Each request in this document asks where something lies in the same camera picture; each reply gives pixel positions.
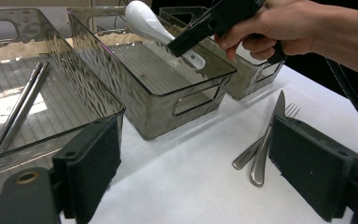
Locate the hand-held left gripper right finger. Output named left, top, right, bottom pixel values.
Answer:
left=268, top=115, right=358, bottom=222

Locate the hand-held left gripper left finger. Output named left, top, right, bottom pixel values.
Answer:
left=51, top=116, right=123, bottom=224

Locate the metal table knife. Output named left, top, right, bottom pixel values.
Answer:
left=249, top=90, right=287, bottom=188

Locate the white ceramic spoon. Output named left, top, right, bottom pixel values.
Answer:
left=124, top=0, right=207, bottom=71

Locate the metal fork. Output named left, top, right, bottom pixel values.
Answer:
left=232, top=102, right=302, bottom=171

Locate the smoky clear plastic bin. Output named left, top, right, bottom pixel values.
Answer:
left=66, top=6, right=238, bottom=141
left=158, top=5, right=285, bottom=101
left=0, top=7, right=127, bottom=200

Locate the metal chopstick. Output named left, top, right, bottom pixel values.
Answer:
left=0, top=61, right=44, bottom=190
left=0, top=61, right=50, bottom=195

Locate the white table cover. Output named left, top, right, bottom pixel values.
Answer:
left=59, top=63, right=358, bottom=224

